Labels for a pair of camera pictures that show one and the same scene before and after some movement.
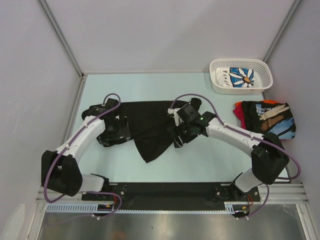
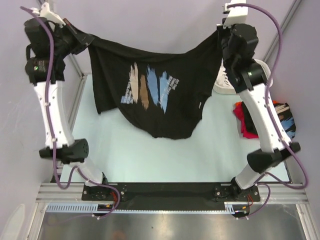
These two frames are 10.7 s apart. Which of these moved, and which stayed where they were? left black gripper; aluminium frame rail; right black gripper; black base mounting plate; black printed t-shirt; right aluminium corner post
Moved: black printed t-shirt; left black gripper; right black gripper
Stayed: right aluminium corner post; black base mounting plate; aluminium frame rail
